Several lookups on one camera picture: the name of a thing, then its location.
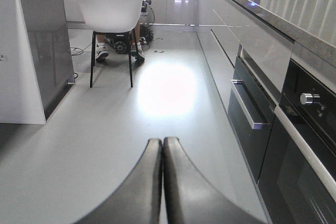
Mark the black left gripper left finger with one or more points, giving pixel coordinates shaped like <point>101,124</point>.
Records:
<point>138,198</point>

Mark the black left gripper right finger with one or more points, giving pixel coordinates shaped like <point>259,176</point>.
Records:
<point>189,196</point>

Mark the black built-in oven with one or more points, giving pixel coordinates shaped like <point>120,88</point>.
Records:
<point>297,179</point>

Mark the silver oven knob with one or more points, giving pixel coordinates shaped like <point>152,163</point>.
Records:
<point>309,98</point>

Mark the grey kitchen counter cabinets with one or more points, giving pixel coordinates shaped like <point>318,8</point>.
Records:
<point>271,31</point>

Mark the grey kitchen island cabinet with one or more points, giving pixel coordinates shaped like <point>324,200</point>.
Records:
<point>36,63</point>

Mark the white shell chair black legs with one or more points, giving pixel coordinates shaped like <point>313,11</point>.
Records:
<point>108,17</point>

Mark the oven drawer silver handle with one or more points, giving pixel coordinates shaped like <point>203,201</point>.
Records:
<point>251,112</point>

